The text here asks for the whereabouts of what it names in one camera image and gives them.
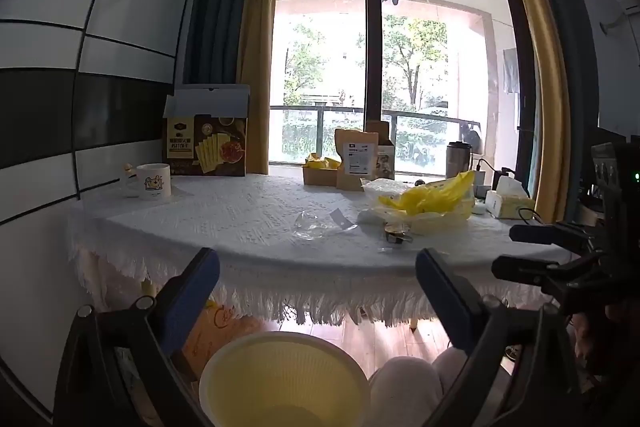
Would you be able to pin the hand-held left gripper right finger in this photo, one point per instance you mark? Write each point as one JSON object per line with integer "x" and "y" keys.
{"x": 442, "y": 292}

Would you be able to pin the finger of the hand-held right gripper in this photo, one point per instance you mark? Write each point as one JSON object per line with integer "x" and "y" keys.
{"x": 542, "y": 233}
{"x": 530, "y": 271}

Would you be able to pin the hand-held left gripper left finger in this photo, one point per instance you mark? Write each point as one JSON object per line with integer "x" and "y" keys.
{"x": 192, "y": 294}

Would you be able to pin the pale yellow plastic wastebasket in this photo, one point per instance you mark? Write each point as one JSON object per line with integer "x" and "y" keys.
{"x": 280, "y": 382}

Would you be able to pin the clear plastic wrapper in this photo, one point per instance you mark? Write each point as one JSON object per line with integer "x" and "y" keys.
{"x": 309, "y": 227}

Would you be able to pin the person's right hand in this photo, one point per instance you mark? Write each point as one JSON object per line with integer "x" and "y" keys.
{"x": 592, "y": 342}

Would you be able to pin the cardboard box with red scribble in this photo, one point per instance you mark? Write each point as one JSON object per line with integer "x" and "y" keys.
{"x": 215, "y": 337}

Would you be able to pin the tissue box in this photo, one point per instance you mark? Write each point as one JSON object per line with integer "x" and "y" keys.
{"x": 505, "y": 202}

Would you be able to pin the black charger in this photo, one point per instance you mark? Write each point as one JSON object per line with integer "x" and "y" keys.
{"x": 501, "y": 179}

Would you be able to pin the white power adapter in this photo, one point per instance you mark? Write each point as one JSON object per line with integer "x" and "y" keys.
{"x": 481, "y": 184}

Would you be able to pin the white fringed tablecloth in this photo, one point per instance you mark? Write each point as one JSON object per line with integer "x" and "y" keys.
{"x": 240, "y": 227}

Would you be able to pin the yellow plastic bag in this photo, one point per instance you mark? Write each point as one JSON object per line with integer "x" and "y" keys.
{"x": 430, "y": 202}

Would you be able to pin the person's legs in white pants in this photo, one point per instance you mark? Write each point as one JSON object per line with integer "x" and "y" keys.
{"x": 405, "y": 392}

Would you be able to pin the steel tumbler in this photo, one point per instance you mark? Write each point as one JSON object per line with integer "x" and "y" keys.
{"x": 457, "y": 159}

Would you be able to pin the crinkled clear plastic bag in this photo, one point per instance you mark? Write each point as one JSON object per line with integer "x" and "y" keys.
{"x": 387, "y": 188}

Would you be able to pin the white cartoon print mug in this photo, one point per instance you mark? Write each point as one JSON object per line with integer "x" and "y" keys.
{"x": 154, "y": 182}

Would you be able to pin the brown cracker box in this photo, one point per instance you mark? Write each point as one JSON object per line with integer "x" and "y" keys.
{"x": 207, "y": 147}

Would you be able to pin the yellow curtain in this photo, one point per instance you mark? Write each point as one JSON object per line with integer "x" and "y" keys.
{"x": 260, "y": 32}
{"x": 542, "y": 82}

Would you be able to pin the kraft paper pouch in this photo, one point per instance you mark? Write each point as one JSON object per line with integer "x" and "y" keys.
{"x": 355, "y": 159}

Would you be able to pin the hanging grey garment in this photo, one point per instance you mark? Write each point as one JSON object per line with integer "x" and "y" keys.
{"x": 511, "y": 72}

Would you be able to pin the small cardboard box yellow filling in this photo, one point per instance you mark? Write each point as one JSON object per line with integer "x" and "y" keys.
{"x": 320, "y": 172}

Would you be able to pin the balcony railing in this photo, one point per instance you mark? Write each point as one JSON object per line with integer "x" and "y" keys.
{"x": 340, "y": 109}

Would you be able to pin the black and white wardrobe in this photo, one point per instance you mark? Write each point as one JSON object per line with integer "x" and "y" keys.
{"x": 75, "y": 82}

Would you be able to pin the black framed glass door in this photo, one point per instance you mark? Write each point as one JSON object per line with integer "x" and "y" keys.
{"x": 371, "y": 57}

